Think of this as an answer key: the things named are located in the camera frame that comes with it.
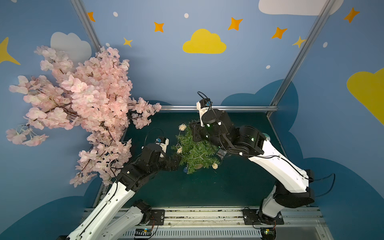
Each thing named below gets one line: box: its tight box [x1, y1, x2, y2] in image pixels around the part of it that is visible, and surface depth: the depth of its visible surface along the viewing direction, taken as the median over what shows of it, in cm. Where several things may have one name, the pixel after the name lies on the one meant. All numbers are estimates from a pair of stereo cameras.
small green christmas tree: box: [170, 123, 220, 175], surface depth 76 cm
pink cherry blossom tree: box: [6, 46, 162, 188], surface depth 62 cm
